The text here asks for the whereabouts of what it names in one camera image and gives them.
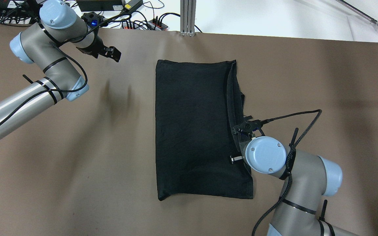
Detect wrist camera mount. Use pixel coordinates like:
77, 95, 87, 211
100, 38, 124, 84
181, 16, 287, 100
231, 120, 263, 138
81, 12, 109, 29

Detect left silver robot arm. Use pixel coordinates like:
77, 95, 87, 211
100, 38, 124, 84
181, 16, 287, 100
0, 0, 121, 140

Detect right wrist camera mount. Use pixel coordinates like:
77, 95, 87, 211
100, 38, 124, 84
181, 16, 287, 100
231, 120, 263, 138

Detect aluminium frame post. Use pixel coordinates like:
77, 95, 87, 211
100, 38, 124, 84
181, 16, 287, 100
180, 0, 197, 36

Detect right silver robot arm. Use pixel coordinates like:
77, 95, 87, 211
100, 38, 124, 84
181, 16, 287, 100
231, 136, 354, 236

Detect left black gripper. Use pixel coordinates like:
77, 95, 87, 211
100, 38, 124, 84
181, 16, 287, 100
76, 36, 121, 62

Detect power strip with plugs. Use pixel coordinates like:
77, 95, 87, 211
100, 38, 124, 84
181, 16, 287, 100
119, 18, 169, 31

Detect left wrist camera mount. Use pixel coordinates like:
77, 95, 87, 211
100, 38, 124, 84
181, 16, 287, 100
81, 12, 109, 29

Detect black printed t-shirt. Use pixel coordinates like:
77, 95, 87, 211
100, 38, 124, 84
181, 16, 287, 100
155, 60, 254, 201

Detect metal rod with clamp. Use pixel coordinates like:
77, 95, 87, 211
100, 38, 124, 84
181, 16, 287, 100
337, 0, 378, 28

